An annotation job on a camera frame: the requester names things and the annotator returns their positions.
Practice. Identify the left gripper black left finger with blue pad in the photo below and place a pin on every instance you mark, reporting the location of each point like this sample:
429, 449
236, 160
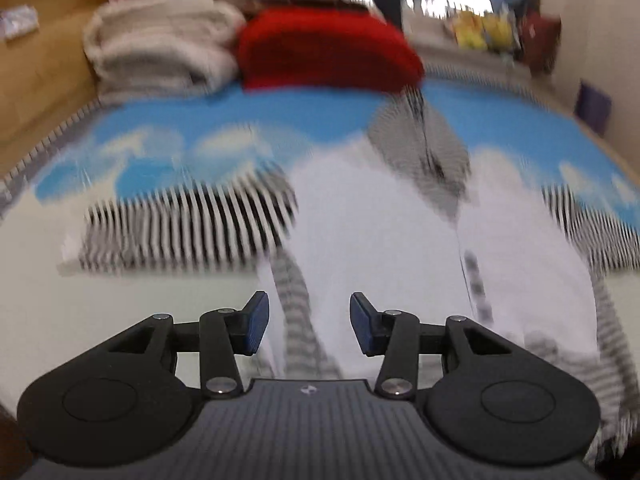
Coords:
217, 338

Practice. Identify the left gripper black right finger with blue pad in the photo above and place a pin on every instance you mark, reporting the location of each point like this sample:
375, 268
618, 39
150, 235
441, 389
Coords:
401, 339

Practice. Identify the black white striped garment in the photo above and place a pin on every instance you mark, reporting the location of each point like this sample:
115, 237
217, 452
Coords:
410, 217

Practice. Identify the blue white patterned bedsheet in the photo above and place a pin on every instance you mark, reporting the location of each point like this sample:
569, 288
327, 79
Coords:
95, 153

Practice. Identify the beige folded blanket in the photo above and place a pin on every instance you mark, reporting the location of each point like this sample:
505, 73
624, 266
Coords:
148, 49

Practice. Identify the red knitted blanket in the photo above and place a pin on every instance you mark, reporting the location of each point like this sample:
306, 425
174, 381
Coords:
307, 47

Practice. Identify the purple storage box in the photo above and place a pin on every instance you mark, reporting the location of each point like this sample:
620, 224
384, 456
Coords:
593, 107

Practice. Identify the wooden headboard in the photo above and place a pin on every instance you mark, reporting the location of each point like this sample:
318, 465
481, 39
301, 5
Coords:
45, 76

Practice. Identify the yellow plush toys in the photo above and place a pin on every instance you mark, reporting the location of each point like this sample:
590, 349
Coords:
490, 32

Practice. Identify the dark red box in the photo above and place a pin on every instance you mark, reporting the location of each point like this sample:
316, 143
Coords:
540, 39

